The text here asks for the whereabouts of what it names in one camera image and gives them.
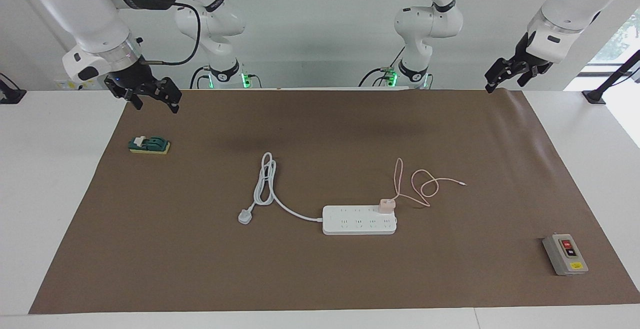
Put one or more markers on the black table clamp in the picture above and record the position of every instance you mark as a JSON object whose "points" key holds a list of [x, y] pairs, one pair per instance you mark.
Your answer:
{"points": [[12, 96]]}

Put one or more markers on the bright window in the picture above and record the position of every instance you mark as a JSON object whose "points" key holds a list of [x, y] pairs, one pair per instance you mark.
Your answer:
{"points": [[625, 39]]}

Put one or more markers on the grey on-off switch box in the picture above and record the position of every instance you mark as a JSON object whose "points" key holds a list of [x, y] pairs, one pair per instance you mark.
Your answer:
{"points": [[565, 254]]}

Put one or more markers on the white wall socket box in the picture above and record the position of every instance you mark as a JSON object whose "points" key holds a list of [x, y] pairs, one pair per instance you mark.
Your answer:
{"points": [[60, 85]]}

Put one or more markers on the brown table mat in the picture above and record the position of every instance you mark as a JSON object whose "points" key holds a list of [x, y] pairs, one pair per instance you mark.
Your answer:
{"points": [[200, 269]]}

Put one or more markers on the green knife switch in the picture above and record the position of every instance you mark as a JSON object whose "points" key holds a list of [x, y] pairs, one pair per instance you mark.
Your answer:
{"points": [[150, 145]]}

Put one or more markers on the white power strip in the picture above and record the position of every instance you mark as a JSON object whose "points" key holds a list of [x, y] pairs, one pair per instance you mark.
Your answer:
{"points": [[360, 224]]}

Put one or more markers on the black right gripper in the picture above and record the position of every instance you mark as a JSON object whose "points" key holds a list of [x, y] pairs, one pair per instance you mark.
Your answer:
{"points": [[129, 80]]}

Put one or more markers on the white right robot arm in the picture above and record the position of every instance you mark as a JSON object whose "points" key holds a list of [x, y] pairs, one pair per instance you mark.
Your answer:
{"points": [[85, 9]]}

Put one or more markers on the black angled stand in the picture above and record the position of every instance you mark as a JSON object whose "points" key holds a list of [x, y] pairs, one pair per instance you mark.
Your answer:
{"points": [[595, 96]]}

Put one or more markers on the white three-pin plug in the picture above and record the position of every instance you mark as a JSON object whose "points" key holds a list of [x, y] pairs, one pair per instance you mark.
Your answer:
{"points": [[245, 217]]}

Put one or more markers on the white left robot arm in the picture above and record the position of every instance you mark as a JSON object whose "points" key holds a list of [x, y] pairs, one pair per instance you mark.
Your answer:
{"points": [[425, 24]]}

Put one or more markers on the pink charger adapter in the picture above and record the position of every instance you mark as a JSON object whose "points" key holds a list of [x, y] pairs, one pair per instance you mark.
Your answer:
{"points": [[386, 206]]}

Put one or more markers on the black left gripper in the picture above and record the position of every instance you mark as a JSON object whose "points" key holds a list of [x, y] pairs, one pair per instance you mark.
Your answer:
{"points": [[530, 56]]}

